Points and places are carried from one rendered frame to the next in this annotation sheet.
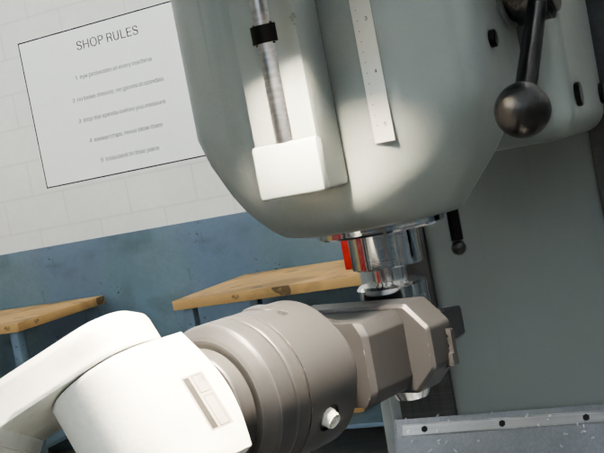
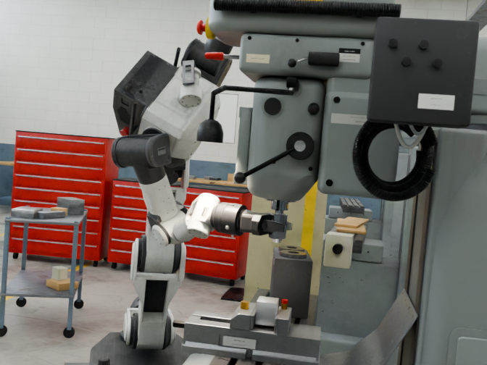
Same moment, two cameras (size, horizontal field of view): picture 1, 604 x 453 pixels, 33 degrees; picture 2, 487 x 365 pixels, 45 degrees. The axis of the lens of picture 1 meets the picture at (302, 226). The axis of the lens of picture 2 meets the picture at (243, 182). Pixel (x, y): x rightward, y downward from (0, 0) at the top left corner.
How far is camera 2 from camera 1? 1.59 m
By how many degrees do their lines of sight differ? 75
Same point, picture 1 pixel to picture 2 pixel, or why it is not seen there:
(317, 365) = (225, 216)
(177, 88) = not seen: outside the picture
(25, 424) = not seen: hidden behind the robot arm
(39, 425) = not seen: hidden behind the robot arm
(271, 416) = (213, 219)
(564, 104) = (319, 184)
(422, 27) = (251, 156)
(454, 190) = (263, 193)
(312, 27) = (244, 151)
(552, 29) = (322, 162)
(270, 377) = (214, 213)
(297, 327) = (230, 208)
